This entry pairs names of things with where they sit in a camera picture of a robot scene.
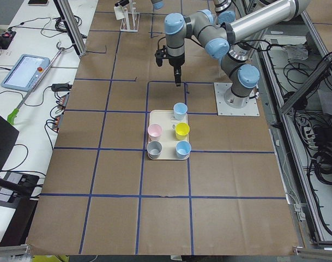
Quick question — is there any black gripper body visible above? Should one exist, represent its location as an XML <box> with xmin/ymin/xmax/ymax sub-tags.
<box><xmin>168</xmin><ymin>53</ymin><xmax>185</xmax><ymax>79</ymax></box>

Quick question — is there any light blue plastic cup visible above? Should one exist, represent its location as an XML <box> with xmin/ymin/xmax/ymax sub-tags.
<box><xmin>173</xmin><ymin>103</ymin><xmax>188</xmax><ymax>121</ymax></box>

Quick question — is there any white plastic cup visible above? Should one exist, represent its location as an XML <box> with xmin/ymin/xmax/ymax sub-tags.
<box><xmin>114</xmin><ymin>5</ymin><xmax>128</xmax><ymax>20</ymax></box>

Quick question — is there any yellow plastic cup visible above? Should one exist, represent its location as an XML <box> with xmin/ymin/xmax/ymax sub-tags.
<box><xmin>175</xmin><ymin>122</ymin><xmax>190</xmax><ymax>140</ymax></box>

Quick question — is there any pink plastic cup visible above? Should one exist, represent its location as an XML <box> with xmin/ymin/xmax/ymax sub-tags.
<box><xmin>147</xmin><ymin>123</ymin><xmax>162</xmax><ymax>141</ymax></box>

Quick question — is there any grey plastic cup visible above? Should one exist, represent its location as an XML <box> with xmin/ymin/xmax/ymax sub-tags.
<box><xmin>147</xmin><ymin>141</ymin><xmax>162</xmax><ymax>159</ymax></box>

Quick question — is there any cream plastic tray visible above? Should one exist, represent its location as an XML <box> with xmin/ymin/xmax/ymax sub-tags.
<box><xmin>149</xmin><ymin>110</ymin><xmax>190</xmax><ymax>160</ymax></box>

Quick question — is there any teach pendant tablet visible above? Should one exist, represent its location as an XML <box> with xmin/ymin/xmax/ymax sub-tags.
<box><xmin>1</xmin><ymin>54</ymin><xmax>50</xmax><ymax>92</ymax></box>

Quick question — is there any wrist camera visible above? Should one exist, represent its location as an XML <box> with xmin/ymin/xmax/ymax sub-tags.
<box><xmin>155</xmin><ymin>45</ymin><xmax>169</xmax><ymax>67</ymax></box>

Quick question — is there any white wire cup rack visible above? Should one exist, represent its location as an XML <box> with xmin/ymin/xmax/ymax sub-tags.
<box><xmin>119</xmin><ymin>0</ymin><xmax>140</xmax><ymax>33</ymax></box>

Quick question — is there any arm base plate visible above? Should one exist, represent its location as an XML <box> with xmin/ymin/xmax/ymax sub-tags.
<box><xmin>214</xmin><ymin>82</ymin><xmax>259</xmax><ymax>117</ymax></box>

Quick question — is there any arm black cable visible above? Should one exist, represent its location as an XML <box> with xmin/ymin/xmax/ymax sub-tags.
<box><xmin>231</xmin><ymin>38</ymin><xmax>289</xmax><ymax>51</ymax></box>

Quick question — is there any aluminium frame post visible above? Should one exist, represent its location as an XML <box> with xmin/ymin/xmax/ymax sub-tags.
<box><xmin>53</xmin><ymin>0</ymin><xmax>87</xmax><ymax>57</ymax></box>

